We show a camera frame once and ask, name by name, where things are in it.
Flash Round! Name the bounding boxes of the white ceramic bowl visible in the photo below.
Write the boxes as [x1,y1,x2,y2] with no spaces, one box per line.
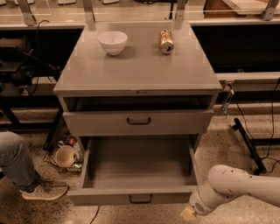
[98,31,128,55]

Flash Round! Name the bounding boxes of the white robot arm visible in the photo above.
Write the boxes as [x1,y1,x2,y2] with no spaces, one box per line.
[180,164,280,221]

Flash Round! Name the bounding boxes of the black cable on left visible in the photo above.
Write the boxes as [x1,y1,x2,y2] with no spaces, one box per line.
[20,19,58,96]

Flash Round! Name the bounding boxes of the person's leg in jeans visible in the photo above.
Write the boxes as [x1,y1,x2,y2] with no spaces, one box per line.
[0,131,40,193]

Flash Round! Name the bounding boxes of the gold soda can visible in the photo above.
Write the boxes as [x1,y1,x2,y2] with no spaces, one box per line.
[159,30,174,55]

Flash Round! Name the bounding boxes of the black floor cable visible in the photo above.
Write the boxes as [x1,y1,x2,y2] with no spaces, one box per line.
[88,206,101,224]

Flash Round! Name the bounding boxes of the grey drawer cabinet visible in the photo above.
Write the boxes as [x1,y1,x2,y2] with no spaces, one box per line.
[52,20,223,147]

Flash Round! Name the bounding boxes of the green can on floor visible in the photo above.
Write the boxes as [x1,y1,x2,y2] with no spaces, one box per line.
[72,163,83,171]

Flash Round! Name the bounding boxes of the black cable on right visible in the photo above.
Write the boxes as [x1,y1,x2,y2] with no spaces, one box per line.
[230,81,280,173]

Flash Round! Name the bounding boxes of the grey drawer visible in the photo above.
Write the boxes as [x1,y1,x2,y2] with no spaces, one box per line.
[60,96,214,137]
[67,136,198,206]

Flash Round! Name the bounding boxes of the black wheeled stand base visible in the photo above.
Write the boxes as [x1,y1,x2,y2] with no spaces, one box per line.
[233,118,280,175]

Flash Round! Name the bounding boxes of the white sneaker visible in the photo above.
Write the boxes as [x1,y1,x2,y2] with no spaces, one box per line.
[22,180,68,201]

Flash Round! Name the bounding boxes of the metal bracket clamp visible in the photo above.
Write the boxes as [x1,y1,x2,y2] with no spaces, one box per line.
[221,81,235,116]

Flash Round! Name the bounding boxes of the wire basket on floor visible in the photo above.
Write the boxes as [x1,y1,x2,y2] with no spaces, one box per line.
[43,132,85,172]

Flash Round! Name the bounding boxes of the grey top drawer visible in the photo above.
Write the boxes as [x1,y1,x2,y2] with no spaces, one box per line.
[60,96,214,137]

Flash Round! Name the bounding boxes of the white mug on floor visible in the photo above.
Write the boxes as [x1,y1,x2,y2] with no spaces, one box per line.
[55,144,75,168]

